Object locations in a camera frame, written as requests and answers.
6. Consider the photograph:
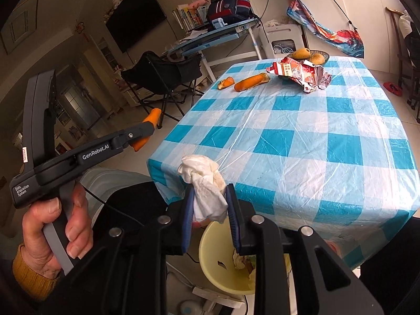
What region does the yellow plastic basin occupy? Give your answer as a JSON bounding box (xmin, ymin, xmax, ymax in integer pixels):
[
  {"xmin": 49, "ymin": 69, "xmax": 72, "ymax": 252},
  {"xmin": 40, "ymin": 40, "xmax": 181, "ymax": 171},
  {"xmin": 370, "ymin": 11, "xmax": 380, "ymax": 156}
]
[{"xmin": 198, "ymin": 217, "xmax": 291, "ymax": 297}]

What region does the colourful hanging cloth bag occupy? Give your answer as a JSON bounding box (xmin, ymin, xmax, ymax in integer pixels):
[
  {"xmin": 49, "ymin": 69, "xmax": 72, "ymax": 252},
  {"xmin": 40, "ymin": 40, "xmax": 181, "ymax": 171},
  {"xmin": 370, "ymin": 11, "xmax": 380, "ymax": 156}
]
[{"xmin": 287, "ymin": 0, "xmax": 364, "ymax": 58}]

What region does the white power strip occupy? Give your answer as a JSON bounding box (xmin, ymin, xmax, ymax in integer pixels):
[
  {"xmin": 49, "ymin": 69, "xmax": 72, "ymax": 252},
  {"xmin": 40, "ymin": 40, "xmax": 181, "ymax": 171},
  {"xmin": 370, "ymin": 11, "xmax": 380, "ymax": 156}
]
[{"xmin": 192, "ymin": 286, "xmax": 246, "ymax": 309}]

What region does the rear yellow mango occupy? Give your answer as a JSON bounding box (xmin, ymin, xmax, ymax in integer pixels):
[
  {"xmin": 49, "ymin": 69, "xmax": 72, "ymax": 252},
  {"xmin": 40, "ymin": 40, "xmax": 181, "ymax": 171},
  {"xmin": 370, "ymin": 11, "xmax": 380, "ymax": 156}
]
[{"xmin": 290, "ymin": 48, "xmax": 311, "ymax": 60}]

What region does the black folding camp chair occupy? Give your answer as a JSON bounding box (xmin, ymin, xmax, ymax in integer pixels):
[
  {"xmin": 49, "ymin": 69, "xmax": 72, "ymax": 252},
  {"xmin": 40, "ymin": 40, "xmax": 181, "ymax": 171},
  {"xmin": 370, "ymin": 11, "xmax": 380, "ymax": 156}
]
[{"xmin": 120, "ymin": 50, "xmax": 204, "ymax": 128}]

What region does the dark striped backpack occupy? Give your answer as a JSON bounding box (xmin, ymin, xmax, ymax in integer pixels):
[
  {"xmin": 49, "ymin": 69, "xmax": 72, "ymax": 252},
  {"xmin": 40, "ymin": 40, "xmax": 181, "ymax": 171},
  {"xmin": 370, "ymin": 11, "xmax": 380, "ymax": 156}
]
[{"xmin": 206, "ymin": 0, "xmax": 256, "ymax": 25}]

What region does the black wall television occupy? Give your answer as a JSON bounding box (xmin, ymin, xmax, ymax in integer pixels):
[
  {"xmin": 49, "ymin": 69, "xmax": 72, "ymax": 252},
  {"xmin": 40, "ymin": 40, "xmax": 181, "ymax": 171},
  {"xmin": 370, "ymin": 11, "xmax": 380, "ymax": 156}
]
[{"xmin": 105, "ymin": 0, "xmax": 167, "ymax": 53}]

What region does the large white tissue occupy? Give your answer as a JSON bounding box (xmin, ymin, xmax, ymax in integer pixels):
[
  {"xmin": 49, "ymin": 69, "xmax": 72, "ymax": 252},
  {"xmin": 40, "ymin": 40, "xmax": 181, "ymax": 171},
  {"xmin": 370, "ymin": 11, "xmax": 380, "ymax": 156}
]
[{"xmin": 177, "ymin": 154, "xmax": 228, "ymax": 223}]

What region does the blue white checkered tablecloth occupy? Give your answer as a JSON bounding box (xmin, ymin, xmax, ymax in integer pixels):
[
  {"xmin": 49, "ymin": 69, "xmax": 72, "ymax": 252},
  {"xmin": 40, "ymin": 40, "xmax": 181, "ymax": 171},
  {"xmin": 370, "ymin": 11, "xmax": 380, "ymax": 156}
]
[{"xmin": 147, "ymin": 56, "xmax": 419, "ymax": 267}]

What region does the person left hand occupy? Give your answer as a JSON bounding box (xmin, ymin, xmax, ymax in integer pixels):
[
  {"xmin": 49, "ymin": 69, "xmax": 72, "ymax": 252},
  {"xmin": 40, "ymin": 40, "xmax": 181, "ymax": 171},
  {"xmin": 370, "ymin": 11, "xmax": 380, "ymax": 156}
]
[{"xmin": 21, "ymin": 183, "xmax": 93, "ymax": 280}]

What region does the red orange snack bag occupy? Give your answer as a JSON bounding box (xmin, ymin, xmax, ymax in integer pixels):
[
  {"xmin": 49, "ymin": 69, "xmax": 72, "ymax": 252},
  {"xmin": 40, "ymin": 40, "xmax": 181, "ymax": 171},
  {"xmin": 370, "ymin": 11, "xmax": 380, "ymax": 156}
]
[{"xmin": 266, "ymin": 57, "xmax": 332, "ymax": 93}]

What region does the front yellow mango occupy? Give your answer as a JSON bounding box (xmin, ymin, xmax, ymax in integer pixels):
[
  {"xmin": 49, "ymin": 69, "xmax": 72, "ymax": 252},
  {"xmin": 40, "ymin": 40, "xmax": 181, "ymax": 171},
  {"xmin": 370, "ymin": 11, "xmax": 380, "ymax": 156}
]
[{"xmin": 309, "ymin": 53, "xmax": 325, "ymax": 65}]

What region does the red slipper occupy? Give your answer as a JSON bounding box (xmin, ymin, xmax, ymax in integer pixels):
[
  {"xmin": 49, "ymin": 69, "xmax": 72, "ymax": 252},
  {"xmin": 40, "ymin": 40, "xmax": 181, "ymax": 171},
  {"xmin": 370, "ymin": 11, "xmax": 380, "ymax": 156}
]
[{"xmin": 383, "ymin": 82, "xmax": 403, "ymax": 97}]

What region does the dark glass fruit bowl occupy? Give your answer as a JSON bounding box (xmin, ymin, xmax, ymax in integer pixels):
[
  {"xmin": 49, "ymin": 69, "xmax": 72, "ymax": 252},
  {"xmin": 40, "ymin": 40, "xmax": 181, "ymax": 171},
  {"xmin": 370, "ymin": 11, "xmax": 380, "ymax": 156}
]
[{"xmin": 288, "ymin": 48, "xmax": 330, "ymax": 65}]

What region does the long orange peel piece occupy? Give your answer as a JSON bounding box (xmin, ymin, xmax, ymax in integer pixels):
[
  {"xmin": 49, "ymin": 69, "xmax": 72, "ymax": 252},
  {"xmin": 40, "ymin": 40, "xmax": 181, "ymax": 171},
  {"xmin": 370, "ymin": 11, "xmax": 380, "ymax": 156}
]
[{"xmin": 234, "ymin": 72, "xmax": 270, "ymax": 92}]

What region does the blue study desk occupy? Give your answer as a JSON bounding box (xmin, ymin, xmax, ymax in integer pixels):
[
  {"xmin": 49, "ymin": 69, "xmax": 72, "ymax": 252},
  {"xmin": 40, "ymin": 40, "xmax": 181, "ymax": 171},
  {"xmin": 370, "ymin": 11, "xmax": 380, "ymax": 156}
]
[{"xmin": 167, "ymin": 18, "xmax": 262, "ymax": 82}]

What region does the brown wooden chair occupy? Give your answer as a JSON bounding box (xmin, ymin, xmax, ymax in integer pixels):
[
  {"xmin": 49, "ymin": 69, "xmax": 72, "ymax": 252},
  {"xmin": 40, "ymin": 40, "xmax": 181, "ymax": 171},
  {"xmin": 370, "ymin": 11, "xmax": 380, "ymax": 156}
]
[{"xmin": 385, "ymin": 7, "xmax": 419, "ymax": 109}]

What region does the white wall cabinet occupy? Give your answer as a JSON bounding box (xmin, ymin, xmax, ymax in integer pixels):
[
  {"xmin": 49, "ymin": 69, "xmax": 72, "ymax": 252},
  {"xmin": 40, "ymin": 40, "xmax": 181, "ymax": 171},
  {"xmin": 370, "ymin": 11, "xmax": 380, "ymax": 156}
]
[{"xmin": 301, "ymin": 0, "xmax": 405, "ymax": 75}]

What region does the yellow mango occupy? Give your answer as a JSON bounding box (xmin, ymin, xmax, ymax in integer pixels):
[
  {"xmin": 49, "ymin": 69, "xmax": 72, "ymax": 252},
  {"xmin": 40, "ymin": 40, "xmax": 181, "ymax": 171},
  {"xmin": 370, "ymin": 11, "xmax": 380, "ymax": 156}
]
[
  {"xmin": 309, "ymin": 53, "xmax": 325, "ymax": 65},
  {"xmin": 290, "ymin": 48, "xmax": 311, "ymax": 60}
]

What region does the row of books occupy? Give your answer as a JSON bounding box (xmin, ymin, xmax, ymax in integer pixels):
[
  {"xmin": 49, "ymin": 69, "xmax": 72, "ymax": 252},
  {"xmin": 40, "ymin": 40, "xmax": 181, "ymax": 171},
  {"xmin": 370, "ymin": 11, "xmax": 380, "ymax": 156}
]
[{"xmin": 172, "ymin": 0, "xmax": 209, "ymax": 33}]

